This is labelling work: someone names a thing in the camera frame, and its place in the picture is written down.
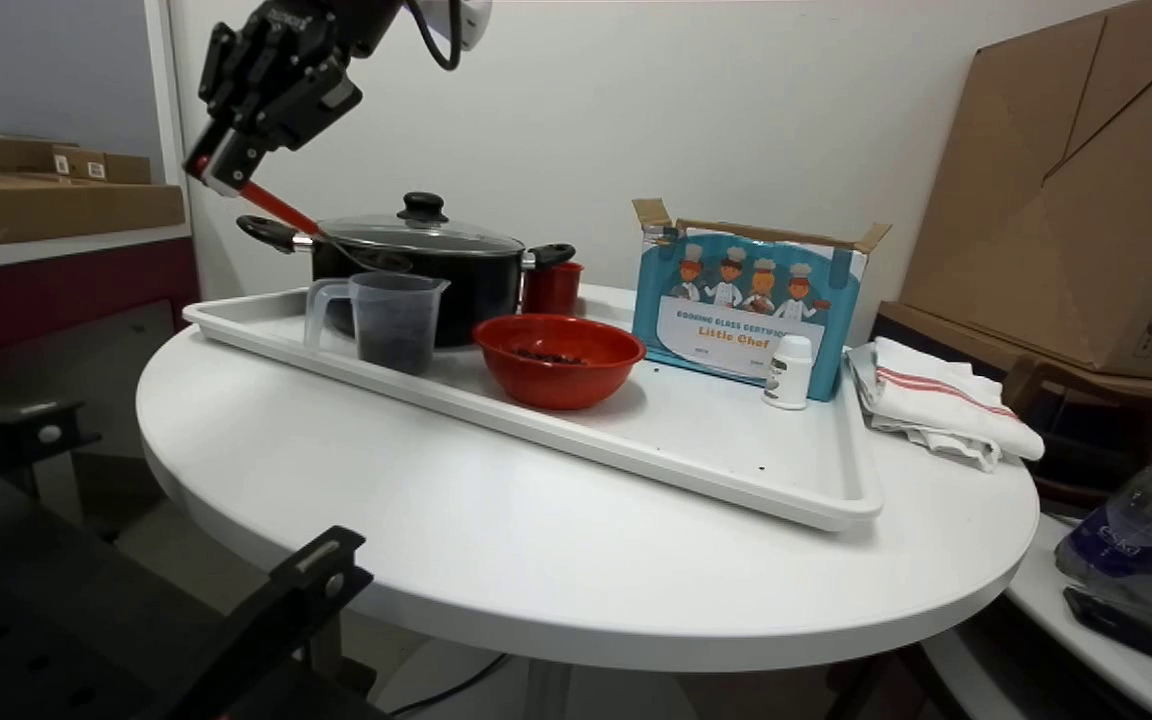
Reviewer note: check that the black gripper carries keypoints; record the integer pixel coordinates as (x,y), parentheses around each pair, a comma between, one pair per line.
(282,80)

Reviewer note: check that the clear plastic measuring jug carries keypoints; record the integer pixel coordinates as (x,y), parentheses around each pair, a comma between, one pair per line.
(399,324)

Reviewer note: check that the red bowl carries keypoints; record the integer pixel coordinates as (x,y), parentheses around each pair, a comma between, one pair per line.
(559,364)

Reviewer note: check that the flat cardboard box on shelf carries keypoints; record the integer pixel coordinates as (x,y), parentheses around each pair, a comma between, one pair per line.
(41,206)

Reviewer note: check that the glass pot lid black knob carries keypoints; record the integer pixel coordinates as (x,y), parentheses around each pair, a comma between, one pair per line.
(421,234)

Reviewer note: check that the black cooking pot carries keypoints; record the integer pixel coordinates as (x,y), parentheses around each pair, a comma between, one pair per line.
(482,287)

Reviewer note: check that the small red cup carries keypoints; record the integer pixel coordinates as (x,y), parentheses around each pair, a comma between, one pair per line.
(554,287)

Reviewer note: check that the black metal stand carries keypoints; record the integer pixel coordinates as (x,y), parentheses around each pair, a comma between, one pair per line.
(109,627)

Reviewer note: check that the white plastic tray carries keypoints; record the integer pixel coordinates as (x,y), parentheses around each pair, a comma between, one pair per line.
(681,425)

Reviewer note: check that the blue chef print cardboard box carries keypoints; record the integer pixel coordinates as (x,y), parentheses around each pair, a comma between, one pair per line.
(738,304)

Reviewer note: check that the small white bottle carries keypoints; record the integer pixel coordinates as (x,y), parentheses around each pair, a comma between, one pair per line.
(791,372)

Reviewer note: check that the white towel red stripe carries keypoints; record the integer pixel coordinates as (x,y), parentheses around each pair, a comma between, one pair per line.
(936,405)

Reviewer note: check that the large brown cardboard box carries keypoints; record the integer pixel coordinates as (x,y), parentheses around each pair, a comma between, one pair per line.
(1083,186)

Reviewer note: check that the dark red desk frame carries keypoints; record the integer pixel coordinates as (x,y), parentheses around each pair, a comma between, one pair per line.
(58,302)

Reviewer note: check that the white table pedestal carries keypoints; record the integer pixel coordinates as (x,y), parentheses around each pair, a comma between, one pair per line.
(543,694)

